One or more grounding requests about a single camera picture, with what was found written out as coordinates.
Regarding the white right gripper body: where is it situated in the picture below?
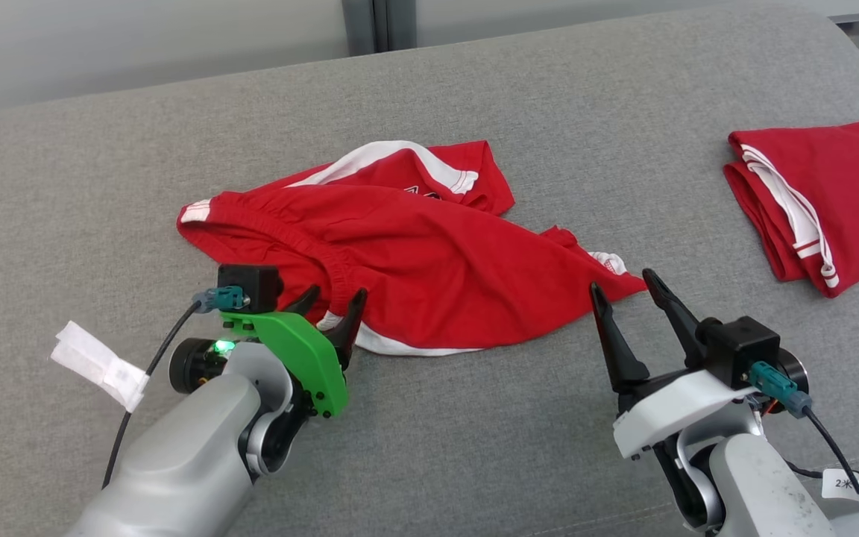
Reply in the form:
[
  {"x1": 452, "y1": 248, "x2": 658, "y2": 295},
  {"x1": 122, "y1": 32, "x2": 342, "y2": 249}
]
[{"x1": 612, "y1": 369, "x2": 763, "y2": 460}]

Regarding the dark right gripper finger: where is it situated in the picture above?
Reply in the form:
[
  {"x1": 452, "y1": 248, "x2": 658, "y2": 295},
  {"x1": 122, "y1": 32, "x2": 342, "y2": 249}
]
[
  {"x1": 590, "y1": 281, "x2": 651, "y2": 395},
  {"x1": 642, "y1": 268, "x2": 707, "y2": 369}
]

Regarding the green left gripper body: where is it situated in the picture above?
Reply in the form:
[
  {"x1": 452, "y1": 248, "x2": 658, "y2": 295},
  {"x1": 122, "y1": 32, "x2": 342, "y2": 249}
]
[{"x1": 218, "y1": 310, "x2": 350, "y2": 419}]

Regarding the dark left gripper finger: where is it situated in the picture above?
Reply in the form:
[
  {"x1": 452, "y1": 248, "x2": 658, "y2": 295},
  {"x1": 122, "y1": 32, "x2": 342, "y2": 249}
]
[
  {"x1": 324, "y1": 289, "x2": 368, "y2": 372},
  {"x1": 283, "y1": 284, "x2": 322, "y2": 318}
]

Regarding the red shorts white side panel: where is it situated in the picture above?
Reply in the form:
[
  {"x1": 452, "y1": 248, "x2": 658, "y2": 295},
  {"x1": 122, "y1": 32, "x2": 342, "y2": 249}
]
[{"x1": 724, "y1": 119, "x2": 859, "y2": 299}]

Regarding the grey fabric sofa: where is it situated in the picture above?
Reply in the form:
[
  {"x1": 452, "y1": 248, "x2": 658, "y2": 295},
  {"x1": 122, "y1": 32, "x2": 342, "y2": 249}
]
[{"x1": 0, "y1": 2, "x2": 859, "y2": 537}]

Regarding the teal left cable connector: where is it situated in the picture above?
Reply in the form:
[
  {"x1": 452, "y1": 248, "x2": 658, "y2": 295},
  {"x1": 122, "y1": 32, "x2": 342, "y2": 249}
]
[{"x1": 192, "y1": 286, "x2": 246, "y2": 313}]

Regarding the teal cable connector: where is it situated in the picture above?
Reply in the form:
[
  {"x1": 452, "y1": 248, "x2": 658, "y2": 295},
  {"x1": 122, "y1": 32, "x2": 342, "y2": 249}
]
[
  {"x1": 192, "y1": 286, "x2": 246, "y2": 313},
  {"x1": 748, "y1": 360, "x2": 813, "y2": 419}
]

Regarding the teal right cable connector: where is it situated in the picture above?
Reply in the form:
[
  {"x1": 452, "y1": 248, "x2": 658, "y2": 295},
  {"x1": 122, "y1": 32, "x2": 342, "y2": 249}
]
[{"x1": 748, "y1": 360, "x2": 813, "y2": 419}]

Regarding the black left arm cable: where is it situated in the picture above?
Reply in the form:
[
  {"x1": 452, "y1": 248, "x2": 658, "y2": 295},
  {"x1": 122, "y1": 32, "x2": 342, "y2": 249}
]
[{"x1": 101, "y1": 298, "x2": 211, "y2": 490}]

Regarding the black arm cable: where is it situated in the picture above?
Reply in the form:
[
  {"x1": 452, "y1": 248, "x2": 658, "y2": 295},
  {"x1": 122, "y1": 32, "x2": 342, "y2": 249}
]
[
  {"x1": 784, "y1": 406, "x2": 859, "y2": 537},
  {"x1": 101, "y1": 298, "x2": 211, "y2": 490}
]

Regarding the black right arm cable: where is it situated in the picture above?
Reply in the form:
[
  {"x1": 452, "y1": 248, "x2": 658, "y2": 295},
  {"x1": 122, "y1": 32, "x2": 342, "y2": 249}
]
[{"x1": 784, "y1": 406, "x2": 859, "y2": 537}]

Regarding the white printed cable tag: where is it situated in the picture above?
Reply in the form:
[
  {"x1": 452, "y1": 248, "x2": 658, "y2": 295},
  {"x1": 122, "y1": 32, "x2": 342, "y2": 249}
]
[{"x1": 820, "y1": 467, "x2": 859, "y2": 520}]

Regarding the white folded cable tag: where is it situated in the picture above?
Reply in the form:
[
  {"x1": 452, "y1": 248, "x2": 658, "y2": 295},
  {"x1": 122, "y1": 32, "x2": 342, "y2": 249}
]
[{"x1": 50, "y1": 321, "x2": 151, "y2": 414}]

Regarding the grey partition post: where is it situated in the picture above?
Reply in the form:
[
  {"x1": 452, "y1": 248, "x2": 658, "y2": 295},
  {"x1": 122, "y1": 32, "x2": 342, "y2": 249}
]
[{"x1": 342, "y1": 0, "x2": 417, "y2": 57}]

